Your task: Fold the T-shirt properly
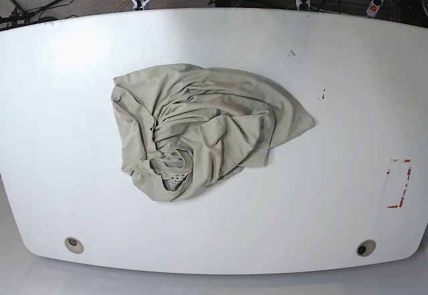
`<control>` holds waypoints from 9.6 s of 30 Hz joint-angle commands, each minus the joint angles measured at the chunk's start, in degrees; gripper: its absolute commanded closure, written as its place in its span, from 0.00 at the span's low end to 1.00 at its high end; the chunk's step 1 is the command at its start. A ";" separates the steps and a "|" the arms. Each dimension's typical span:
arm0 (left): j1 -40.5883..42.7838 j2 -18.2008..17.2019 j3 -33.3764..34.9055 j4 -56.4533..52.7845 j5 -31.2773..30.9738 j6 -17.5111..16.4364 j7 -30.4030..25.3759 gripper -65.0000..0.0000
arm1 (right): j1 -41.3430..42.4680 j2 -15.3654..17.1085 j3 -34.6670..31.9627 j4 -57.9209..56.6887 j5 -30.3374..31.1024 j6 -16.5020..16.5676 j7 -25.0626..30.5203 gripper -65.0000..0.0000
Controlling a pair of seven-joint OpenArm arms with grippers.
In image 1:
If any beige grey T-shirt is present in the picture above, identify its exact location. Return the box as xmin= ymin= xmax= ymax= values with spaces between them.
xmin=111 ymin=64 xmax=315 ymax=202

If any right table cable grommet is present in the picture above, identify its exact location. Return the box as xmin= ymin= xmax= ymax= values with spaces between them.
xmin=356 ymin=239 xmax=377 ymax=257

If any left table cable grommet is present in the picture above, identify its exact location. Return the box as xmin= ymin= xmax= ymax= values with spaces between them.
xmin=64 ymin=237 xmax=84 ymax=254

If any red tape rectangle marking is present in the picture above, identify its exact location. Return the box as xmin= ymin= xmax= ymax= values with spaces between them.
xmin=382 ymin=159 xmax=412 ymax=209

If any table cable grommet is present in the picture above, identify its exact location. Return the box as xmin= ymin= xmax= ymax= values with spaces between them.
xmin=64 ymin=237 xmax=84 ymax=254
xmin=356 ymin=239 xmax=377 ymax=257

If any black tripod stand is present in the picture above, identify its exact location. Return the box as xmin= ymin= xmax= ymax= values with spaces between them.
xmin=0 ymin=0 xmax=98 ymax=30

